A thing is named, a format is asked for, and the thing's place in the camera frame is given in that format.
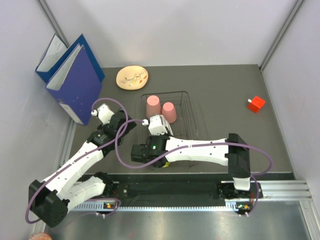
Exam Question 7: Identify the black wire dish rack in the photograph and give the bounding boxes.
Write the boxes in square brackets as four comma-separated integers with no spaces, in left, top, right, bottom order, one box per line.
[138,91,199,171]

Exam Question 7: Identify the beige floral plate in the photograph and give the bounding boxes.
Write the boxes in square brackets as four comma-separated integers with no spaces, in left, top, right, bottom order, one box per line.
[116,65,149,91]

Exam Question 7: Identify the white plate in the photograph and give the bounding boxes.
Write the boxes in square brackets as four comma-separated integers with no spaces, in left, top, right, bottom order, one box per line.
[162,116,174,136]

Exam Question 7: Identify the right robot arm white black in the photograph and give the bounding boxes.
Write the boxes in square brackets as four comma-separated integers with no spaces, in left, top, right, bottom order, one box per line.
[130,133,252,198]

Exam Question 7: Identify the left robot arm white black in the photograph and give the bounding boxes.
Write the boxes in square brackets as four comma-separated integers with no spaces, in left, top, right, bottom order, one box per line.
[25,105,136,228]

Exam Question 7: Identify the yellow-green bowl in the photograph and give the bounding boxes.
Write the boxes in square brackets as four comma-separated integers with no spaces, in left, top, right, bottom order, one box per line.
[161,162,170,168]

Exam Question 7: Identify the pink cup right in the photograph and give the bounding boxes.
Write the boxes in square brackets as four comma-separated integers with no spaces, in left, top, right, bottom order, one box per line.
[162,102,177,124]

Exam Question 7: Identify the pink cup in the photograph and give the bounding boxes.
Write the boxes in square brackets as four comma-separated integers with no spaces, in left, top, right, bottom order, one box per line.
[162,102,177,124]
[146,95,162,118]

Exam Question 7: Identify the pink cup left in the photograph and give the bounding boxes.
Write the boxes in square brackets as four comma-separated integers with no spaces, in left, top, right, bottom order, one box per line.
[146,95,162,118]

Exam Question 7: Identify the front blue binder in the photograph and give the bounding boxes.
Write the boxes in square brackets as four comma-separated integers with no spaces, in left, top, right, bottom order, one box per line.
[46,44,102,126]

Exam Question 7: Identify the blue binder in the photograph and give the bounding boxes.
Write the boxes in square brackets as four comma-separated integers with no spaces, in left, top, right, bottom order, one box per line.
[35,34,105,84]
[46,44,102,126]

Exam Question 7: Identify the rear blue binder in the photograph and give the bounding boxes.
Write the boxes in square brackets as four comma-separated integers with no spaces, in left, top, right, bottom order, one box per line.
[35,34,105,84]

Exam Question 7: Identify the red cube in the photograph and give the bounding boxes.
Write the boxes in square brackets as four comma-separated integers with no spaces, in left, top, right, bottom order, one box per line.
[247,96,266,114]

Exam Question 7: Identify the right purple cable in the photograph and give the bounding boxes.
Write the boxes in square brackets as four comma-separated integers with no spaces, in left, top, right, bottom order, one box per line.
[115,118,274,178]

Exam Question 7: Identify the purple cable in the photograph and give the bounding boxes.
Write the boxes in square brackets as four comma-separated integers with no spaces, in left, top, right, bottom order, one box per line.
[24,97,130,224]
[115,118,274,178]

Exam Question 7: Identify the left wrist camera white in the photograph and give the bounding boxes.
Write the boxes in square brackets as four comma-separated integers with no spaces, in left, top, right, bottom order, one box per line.
[91,103,115,125]

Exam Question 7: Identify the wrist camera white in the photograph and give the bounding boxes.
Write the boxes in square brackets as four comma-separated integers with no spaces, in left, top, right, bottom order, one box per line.
[91,103,115,125]
[142,114,169,136]

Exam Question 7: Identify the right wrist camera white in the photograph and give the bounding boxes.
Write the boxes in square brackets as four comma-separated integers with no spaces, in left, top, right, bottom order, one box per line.
[142,114,169,136]

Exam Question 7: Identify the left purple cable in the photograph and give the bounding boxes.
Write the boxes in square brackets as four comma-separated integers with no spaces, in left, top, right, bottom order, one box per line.
[24,97,130,224]

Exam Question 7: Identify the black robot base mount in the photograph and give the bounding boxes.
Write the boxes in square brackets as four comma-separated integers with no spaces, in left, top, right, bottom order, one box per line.
[101,173,263,208]

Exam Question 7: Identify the aluminium rail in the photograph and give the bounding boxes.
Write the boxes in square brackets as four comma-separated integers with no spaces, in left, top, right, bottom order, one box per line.
[53,180,312,214]

